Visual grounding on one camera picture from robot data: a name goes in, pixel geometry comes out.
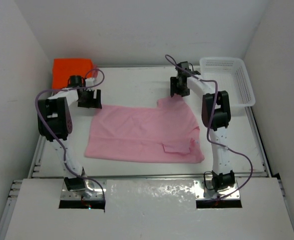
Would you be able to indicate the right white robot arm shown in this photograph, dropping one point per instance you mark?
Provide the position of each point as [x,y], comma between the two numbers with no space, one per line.
[215,115]

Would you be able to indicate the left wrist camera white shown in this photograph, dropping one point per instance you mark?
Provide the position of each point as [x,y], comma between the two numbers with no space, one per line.
[90,81]

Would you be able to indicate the light pink t-shirt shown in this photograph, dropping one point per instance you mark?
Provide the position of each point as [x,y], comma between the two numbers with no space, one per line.
[167,134]

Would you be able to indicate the pink red t-shirt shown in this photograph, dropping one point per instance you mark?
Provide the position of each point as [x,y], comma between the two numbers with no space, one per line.
[94,73]

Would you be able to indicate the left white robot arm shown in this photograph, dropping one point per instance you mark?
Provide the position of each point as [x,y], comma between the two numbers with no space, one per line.
[55,124]

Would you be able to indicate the white front cover panel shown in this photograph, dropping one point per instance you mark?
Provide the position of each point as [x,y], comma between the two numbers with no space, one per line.
[150,210]

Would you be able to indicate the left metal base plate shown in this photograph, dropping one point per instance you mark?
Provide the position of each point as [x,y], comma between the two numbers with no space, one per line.
[80,193]

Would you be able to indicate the white plastic basket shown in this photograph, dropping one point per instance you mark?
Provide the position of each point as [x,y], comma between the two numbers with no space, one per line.
[231,76]

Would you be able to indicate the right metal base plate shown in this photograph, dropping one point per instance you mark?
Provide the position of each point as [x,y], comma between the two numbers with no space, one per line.
[207,198]

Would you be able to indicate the metal base plate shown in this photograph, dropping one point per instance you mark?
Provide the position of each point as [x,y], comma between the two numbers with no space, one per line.
[207,198]
[80,193]

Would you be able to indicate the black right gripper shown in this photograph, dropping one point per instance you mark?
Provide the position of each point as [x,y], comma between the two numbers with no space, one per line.
[175,89]

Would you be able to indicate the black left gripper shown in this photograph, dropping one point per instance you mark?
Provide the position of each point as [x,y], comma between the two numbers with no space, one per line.
[93,103]

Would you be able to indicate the orange t-shirt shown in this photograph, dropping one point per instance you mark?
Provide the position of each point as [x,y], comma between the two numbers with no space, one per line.
[63,68]

